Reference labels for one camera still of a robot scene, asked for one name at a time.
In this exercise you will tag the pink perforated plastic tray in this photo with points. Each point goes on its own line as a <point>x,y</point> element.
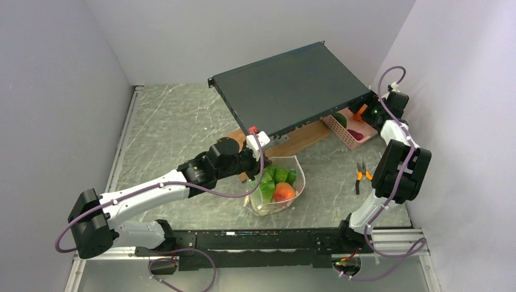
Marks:
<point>349,128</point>

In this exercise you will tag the aluminium frame rail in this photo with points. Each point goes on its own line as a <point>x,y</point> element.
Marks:
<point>107,272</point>

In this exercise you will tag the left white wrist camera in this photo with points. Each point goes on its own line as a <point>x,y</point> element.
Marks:
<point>257,141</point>

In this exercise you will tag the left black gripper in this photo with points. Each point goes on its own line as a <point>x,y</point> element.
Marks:
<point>255,165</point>

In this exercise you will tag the red orange fake peach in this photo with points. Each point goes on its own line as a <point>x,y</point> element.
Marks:
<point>283,191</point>

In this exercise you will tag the green fake lettuce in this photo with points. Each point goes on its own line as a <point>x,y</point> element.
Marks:
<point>264,193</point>

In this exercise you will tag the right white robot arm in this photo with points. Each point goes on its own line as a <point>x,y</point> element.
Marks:
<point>399,174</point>

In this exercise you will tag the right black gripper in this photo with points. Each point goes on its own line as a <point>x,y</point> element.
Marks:
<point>366,116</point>

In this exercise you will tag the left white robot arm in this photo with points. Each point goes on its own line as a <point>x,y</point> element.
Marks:
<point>99,222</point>

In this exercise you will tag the dark rack server chassis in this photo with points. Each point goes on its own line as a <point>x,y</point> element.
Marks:
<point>287,91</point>

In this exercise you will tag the purple fake eggplant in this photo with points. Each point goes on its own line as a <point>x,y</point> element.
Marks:
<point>356,135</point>

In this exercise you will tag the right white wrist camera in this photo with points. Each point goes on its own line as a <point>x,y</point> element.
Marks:
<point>393,87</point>

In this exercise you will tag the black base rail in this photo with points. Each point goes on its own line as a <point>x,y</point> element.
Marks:
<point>242,248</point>

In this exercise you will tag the brown wooden board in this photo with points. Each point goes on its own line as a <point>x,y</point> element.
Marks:
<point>287,145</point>

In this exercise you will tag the clear zip top bag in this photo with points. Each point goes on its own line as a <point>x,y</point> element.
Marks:
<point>289,162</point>

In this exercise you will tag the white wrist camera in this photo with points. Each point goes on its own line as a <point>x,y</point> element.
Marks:
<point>257,141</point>
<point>393,87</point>

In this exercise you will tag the orange fake fruit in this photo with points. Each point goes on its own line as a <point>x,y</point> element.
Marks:
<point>358,115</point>

